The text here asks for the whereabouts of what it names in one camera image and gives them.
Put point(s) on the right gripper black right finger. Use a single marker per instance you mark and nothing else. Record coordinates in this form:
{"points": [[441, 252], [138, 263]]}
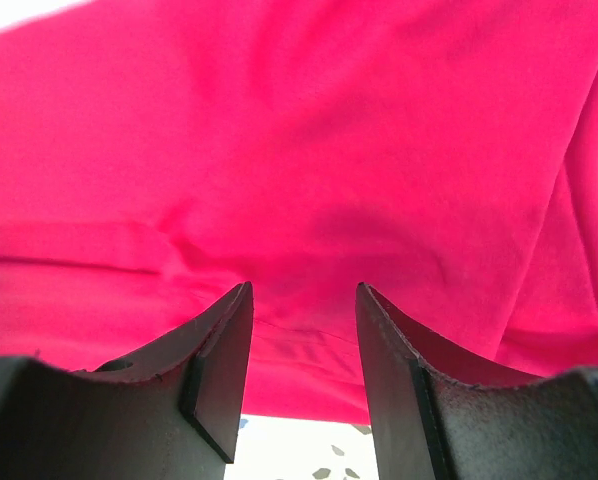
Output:
{"points": [[439, 411]]}

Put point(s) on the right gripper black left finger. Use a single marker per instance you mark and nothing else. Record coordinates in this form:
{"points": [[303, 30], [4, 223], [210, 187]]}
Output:
{"points": [[168, 410]]}

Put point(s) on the magenta t shirt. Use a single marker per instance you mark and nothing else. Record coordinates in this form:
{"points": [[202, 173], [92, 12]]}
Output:
{"points": [[153, 154]]}

